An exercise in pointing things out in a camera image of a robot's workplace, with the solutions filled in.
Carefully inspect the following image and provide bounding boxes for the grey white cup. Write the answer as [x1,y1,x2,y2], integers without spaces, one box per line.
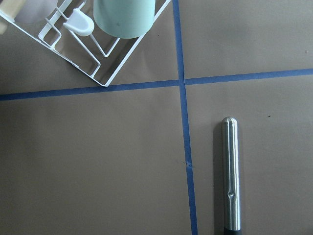
[15,0,58,24]

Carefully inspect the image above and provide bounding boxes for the white wire cup rack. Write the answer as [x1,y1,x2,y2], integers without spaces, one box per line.
[0,0,174,94]

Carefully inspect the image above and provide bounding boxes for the mint green cup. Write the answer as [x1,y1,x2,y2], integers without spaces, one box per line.
[93,0,156,39]

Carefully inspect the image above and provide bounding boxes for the steel muddler black tip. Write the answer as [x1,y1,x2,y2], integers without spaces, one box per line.
[222,117,243,235]

